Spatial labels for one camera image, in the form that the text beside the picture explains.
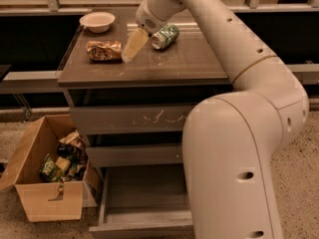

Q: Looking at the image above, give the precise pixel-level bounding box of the crushed green can front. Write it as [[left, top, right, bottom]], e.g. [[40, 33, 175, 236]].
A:
[[152, 25, 179, 50]]

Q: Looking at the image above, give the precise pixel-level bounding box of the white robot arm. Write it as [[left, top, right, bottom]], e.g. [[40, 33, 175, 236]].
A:
[[124, 0, 309, 239]]

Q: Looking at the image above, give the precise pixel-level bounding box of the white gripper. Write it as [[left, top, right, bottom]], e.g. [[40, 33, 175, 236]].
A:
[[122, 0, 166, 62]]

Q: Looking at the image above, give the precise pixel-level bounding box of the white paper bowl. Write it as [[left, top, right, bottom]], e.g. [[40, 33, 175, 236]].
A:
[[80, 12, 116, 34]]

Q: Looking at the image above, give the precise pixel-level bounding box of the cardboard box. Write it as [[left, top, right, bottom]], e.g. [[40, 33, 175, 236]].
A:
[[0, 115, 102, 222]]

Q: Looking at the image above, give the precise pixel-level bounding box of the crushed orange can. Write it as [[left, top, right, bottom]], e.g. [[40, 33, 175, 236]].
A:
[[86, 40, 122, 62]]

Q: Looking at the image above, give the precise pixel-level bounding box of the green snack bag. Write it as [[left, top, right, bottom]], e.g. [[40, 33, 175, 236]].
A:
[[39, 154, 63, 182]]

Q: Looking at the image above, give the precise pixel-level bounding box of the grey top drawer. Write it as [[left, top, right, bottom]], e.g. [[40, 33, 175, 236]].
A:
[[70, 105, 192, 135]]

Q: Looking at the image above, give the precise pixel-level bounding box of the yellow sponge in box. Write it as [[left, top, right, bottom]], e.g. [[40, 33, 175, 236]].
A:
[[55, 156, 71, 173]]

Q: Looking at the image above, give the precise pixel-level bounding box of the grey open bottom drawer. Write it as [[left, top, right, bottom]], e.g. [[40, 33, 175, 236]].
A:
[[90, 164, 193, 239]]

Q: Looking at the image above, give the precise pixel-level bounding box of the grey middle drawer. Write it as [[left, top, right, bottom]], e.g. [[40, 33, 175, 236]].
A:
[[87, 143, 182, 167]]

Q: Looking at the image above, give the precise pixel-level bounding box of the grey drawer cabinet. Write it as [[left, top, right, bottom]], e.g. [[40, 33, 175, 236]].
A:
[[57, 6, 233, 239]]

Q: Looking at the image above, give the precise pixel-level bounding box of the tan chip bag in box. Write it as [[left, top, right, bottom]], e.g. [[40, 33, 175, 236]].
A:
[[59, 130, 85, 150]]

